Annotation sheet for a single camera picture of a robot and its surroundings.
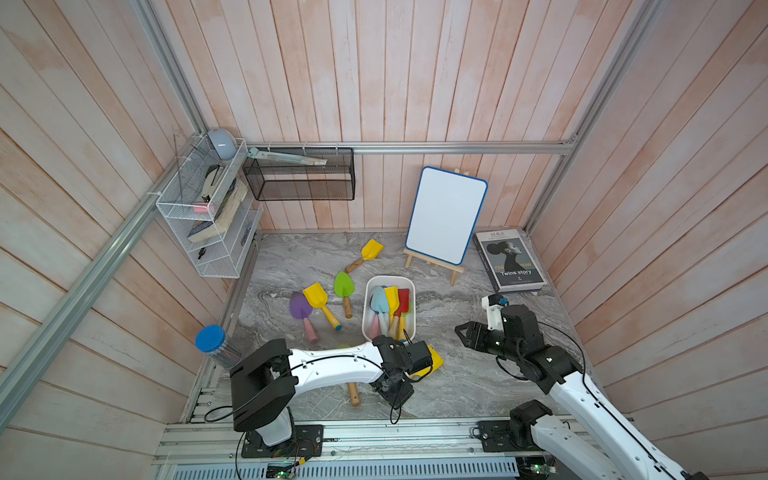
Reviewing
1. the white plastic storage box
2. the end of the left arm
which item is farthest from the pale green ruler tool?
the end of the left arm

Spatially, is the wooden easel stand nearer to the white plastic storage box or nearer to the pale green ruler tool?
the white plastic storage box

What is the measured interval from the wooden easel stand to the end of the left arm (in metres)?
0.42

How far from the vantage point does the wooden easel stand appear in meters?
1.01

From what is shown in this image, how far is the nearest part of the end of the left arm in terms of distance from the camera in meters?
0.62

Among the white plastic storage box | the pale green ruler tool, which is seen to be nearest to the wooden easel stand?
the white plastic storage box

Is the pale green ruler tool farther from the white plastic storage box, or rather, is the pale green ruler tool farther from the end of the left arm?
the end of the left arm
